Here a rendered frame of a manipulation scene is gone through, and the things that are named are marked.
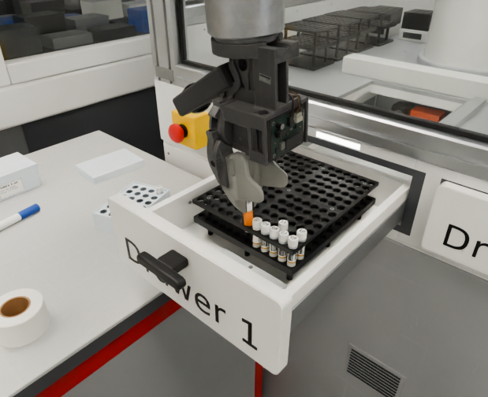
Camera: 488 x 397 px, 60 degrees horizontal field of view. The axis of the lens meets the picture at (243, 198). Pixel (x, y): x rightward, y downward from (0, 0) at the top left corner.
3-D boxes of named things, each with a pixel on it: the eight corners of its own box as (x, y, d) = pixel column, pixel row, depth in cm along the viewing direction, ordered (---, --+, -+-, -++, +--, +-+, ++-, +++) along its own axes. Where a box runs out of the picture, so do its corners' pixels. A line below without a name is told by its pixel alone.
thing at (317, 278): (276, 350, 46) (278, 310, 43) (135, 250, 61) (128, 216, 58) (421, 202, 72) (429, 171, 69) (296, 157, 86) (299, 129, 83)
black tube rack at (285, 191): (289, 291, 54) (292, 251, 50) (195, 235, 64) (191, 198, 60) (372, 217, 68) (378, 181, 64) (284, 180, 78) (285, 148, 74)
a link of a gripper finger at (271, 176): (280, 220, 52) (276, 154, 46) (244, 203, 55) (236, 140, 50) (295, 208, 53) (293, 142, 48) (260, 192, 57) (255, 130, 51)
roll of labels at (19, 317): (39, 300, 63) (32, 280, 60) (57, 328, 58) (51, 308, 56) (-12, 325, 59) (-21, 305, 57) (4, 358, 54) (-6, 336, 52)
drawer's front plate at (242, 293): (277, 378, 45) (282, 304, 39) (119, 260, 61) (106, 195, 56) (287, 367, 46) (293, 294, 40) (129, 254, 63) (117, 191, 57)
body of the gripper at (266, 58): (264, 173, 43) (259, 51, 36) (206, 150, 48) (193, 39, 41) (309, 146, 47) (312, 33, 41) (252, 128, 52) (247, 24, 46)
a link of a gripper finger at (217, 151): (218, 192, 48) (214, 119, 44) (210, 188, 49) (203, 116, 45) (247, 177, 51) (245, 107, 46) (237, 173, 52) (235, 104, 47)
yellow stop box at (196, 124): (194, 152, 87) (191, 119, 83) (171, 142, 91) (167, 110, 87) (211, 144, 90) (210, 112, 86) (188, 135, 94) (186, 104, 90)
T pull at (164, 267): (179, 293, 45) (178, 283, 44) (135, 262, 49) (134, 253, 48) (203, 276, 47) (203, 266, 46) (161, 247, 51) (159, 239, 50)
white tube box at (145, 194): (133, 240, 75) (130, 223, 73) (95, 229, 78) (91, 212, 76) (171, 205, 84) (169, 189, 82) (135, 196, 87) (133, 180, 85)
